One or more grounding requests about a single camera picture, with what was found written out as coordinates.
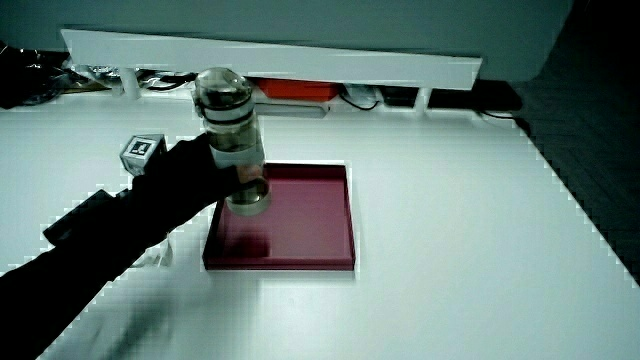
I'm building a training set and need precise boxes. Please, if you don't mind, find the grey flat bar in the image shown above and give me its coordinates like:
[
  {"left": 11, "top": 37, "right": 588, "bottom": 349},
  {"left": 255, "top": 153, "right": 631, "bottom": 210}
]
[{"left": 254, "top": 101, "right": 331, "bottom": 120}]

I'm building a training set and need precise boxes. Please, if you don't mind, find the clear bottle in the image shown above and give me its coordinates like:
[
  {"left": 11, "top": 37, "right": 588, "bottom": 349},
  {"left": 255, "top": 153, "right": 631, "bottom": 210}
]
[{"left": 192, "top": 66, "right": 274, "bottom": 218}]

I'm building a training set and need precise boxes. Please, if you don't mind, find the thin black cable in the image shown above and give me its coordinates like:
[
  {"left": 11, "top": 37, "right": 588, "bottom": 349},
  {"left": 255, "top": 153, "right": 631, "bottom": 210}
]
[{"left": 478, "top": 108, "right": 517, "bottom": 121}]

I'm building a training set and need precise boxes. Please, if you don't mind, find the person's left hand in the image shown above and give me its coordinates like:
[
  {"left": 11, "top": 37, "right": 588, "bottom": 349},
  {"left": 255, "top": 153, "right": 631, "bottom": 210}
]
[{"left": 119, "top": 132, "right": 270, "bottom": 240}]

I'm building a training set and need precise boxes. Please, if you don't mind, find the black bag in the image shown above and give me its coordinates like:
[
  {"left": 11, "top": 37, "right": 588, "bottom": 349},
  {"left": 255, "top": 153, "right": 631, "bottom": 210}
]
[{"left": 0, "top": 41, "right": 72, "bottom": 111}]

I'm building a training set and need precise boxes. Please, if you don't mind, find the dark red tray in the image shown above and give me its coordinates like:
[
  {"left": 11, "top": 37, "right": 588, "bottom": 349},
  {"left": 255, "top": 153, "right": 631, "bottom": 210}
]
[{"left": 201, "top": 161, "right": 357, "bottom": 273}]

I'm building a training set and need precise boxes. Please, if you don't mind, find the white desk shelf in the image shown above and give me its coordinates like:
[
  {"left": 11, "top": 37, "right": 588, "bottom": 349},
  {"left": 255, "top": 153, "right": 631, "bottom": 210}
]
[{"left": 59, "top": 27, "right": 484, "bottom": 114}]

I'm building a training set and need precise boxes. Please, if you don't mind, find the person's left forearm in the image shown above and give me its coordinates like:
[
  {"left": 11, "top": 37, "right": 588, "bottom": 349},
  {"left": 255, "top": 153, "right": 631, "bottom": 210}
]
[{"left": 0, "top": 188, "right": 169, "bottom": 360}]

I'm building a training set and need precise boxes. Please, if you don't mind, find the tangle of black cables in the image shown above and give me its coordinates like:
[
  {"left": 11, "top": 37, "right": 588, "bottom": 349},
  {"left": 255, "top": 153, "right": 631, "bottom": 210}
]
[{"left": 135, "top": 69, "right": 199, "bottom": 93}]

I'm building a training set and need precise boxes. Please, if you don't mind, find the long black box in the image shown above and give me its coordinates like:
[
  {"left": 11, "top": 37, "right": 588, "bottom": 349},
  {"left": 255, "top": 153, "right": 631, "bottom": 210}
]
[{"left": 428, "top": 78, "right": 524, "bottom": 113}]

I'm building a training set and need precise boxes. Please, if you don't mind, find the clear plastic wrapper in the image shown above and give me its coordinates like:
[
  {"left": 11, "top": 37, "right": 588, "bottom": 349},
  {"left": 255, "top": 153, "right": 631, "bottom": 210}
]
[{"left": 133, "top": 237, "right": 175, "bottom": 269}]

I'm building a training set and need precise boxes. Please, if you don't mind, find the orange box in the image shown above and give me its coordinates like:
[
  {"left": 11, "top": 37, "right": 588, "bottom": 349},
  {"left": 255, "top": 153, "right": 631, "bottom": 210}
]
[{"left": 256, "top": 77, "right": 344, "bottom": 103}]

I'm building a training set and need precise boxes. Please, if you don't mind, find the small black box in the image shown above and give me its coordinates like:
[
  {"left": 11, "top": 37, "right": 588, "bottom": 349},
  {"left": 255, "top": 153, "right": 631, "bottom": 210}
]
[{"left": 381, "top": 85, "right": 419, "bottom": 108}]

